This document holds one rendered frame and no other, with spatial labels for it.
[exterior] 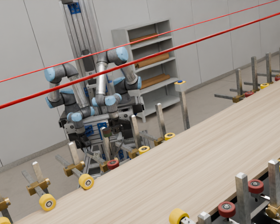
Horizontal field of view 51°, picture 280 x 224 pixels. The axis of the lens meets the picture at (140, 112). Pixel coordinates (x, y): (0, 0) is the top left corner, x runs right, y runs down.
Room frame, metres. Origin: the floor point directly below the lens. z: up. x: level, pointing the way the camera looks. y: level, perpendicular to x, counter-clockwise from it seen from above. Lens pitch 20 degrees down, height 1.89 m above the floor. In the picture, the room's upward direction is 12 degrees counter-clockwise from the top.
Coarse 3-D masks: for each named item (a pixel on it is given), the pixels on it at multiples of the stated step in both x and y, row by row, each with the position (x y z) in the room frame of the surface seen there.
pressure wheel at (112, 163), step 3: (108, 162) 1.81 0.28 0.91; (111, 162) 1.81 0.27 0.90; (114, 162) 1.80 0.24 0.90; (117, 162) 1.78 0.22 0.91; (108, 165) 1.77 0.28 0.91; (111, 165) 1.76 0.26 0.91; (114, 165) 1.76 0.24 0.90; (117, 165) 1.77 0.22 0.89; (108, 168) 1.78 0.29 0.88; (111, 168) 1.76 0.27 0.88; (114, 168) 1.76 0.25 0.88
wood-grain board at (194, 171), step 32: (256, 96) 2.45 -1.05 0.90; (192, 128) 2.08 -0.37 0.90; (224, 128) 1.96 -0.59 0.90; (256, 128) 1.86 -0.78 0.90; (160, 160) 1.70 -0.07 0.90; (192, 160) 1.62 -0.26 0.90; (224, 160) 1.54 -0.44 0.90; (256, 160) 1.47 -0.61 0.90; (96, 192) 1.49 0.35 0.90; (128, 192) 1.42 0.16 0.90; (160, 192) 1.36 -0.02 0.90; (192, 192) 1.31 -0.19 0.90; (224, 192) 1.25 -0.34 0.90
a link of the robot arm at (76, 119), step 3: (72, 114) 2.18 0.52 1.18; (75, 114) 2.17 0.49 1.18; (78, 114) 2.16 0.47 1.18; (72, 117) 2.15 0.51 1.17; (75, 117) 2.14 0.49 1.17; (78, 117) 2.14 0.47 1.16; (81, 117) 2.17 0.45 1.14; (72, 120) 2.15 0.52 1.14; (75, 120) 2.14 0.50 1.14; (78, 120) 2.14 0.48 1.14; (81, 120) 2.16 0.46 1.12; (72, 123) 2.19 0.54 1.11; (75, 123) 2.14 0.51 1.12; (78, 123) 2.14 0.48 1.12; (81, 123) 2.15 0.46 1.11; (75, 126) 2.14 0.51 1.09; (78, 126) 2.14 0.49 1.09; (81, 126) 2.15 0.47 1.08
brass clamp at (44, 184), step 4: (44, 180) 1.63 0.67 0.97; (48, 180) 1.64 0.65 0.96; (32, 184) 1.61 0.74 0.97; (36, 184) 1.60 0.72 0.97; (40, 184) 1.61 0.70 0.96; (44, 184) 1.62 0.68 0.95; (48, 184) 1.64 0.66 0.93; (28, 188) 1.58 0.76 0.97; (32, 188) 1.58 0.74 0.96; (44, 188) 1.62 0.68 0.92; (28, 192) 1.59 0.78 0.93; (32, 192) 1.58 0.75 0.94
